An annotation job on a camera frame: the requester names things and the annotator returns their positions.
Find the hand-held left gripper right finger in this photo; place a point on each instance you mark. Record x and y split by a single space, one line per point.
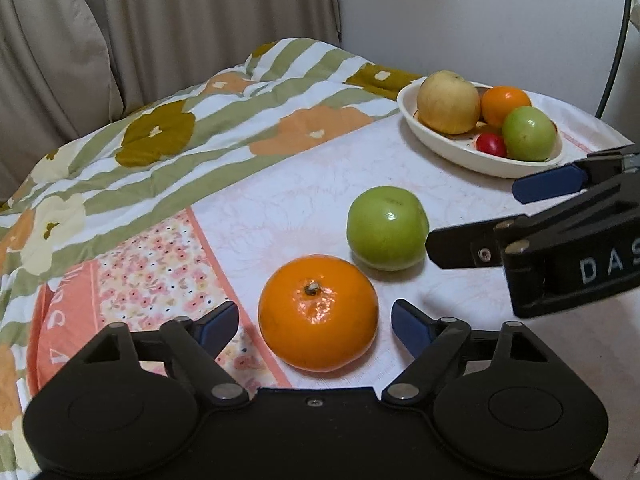
407 325

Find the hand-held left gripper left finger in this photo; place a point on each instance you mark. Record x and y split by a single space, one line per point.
220 322

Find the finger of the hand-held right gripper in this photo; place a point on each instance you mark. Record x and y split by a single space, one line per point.
460 245
545 185

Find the green apple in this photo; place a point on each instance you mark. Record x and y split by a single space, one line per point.
385 230
527 132

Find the red cherry tomato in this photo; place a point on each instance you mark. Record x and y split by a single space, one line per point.
491 144

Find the orange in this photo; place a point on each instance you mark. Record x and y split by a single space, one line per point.
505 102
315 315

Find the white plate with yellow centre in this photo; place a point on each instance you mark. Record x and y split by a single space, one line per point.
450 150

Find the yellow apple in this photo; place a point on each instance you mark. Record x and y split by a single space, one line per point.
447 102

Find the pink floral bed sheet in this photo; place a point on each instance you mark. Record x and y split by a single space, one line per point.
300 185

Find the black curved rod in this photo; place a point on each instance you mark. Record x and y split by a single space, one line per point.
621 35

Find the striped floral quilt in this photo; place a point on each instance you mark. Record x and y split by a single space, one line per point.
175 110

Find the beige curtain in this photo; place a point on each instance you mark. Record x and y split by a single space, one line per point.
200 20

